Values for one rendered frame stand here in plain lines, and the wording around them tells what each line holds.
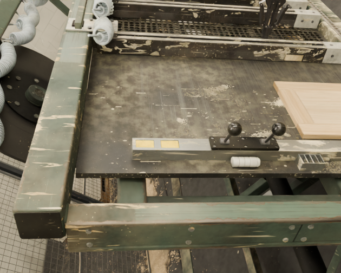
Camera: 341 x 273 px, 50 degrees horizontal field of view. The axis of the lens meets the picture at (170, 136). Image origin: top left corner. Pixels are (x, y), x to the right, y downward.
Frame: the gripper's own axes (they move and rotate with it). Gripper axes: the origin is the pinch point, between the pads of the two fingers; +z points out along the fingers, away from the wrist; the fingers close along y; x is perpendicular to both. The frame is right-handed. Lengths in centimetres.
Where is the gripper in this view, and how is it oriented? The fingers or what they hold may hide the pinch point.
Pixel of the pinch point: (265, 34)
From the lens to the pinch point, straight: 167.0
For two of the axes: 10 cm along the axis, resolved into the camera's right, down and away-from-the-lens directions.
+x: 0.9, 6.5, -7.5
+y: -9.9, -0.1, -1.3
